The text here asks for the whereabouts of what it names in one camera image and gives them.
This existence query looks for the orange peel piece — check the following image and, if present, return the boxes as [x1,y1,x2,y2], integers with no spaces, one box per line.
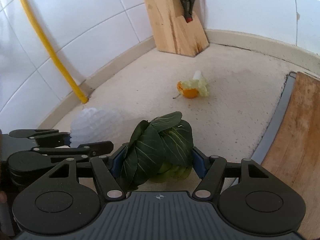
[173,81,199,99]

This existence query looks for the dark green leaf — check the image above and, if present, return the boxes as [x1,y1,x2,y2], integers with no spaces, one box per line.
[118,111,194,191]

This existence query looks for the wooden cutting board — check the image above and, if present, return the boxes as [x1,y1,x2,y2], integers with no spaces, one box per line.
[262,72,320,239]

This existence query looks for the white foam net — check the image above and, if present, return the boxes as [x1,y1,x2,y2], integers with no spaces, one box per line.
[70,108,124,148]

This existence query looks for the wooden knife block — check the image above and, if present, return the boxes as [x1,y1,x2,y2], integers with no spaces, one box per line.
[144,0,209,57]

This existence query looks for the yellow pipe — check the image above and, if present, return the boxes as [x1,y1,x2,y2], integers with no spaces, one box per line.
[20,0,88,103]

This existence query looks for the pale cabbage leaf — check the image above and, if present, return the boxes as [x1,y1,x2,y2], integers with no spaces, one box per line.
[182,70,209,97]

